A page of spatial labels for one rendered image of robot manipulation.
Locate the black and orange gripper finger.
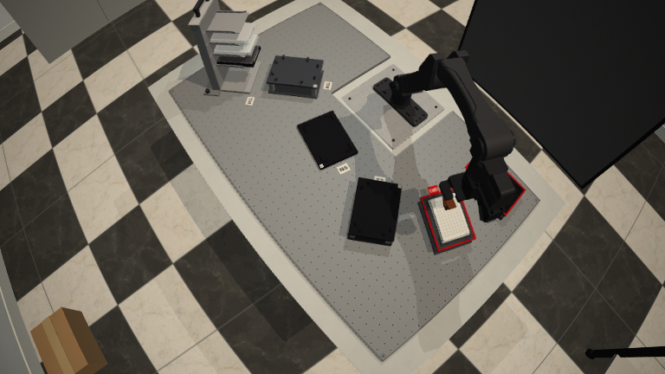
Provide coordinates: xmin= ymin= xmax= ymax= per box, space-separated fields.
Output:
xmin=439 ymin=185 xmax=456 ymax=210

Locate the black microplate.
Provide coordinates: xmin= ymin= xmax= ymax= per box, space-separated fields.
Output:
xmin=217 ymin=46 xmax=261 ymax=68

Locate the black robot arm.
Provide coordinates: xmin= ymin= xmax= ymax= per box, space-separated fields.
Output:
xmin=373 ymin=50 xmax=516 ymax=223

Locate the grey shelf rack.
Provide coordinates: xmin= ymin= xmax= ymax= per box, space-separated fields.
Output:
xmin=190 ymin=0 xmax=261 ymax=94

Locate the white microplate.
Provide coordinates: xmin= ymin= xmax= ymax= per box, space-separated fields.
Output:
xmin=428 ymin=193 xmax=470 ymax=243

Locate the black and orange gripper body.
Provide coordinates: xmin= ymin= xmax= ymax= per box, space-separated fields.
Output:
xmin=439 ymin=168 xmax=481 ymax=203

